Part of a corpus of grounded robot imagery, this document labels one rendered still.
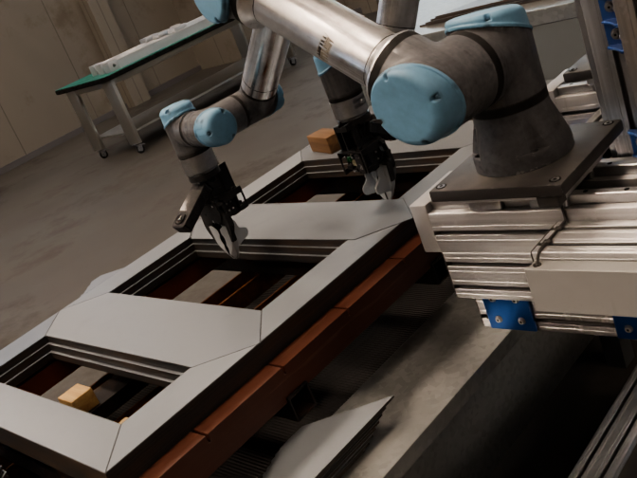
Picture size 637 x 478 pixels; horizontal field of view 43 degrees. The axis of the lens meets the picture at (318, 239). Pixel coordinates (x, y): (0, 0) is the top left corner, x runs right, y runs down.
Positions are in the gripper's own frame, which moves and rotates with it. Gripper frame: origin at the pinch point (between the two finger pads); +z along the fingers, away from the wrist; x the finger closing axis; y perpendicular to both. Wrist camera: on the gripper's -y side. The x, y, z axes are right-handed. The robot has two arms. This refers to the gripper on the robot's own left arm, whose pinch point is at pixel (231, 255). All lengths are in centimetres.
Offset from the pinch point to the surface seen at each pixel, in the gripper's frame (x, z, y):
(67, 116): 882, 59, 426
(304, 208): -1.1, 0.8, 23.8
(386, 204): -26.6, 0.8, 24.6
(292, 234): -9.2, 0.8, 10.9
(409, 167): -12, 4, 52
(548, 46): -30, -7, 99
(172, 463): -41, 5, -52
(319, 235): -18.3, 0.8, 10.6
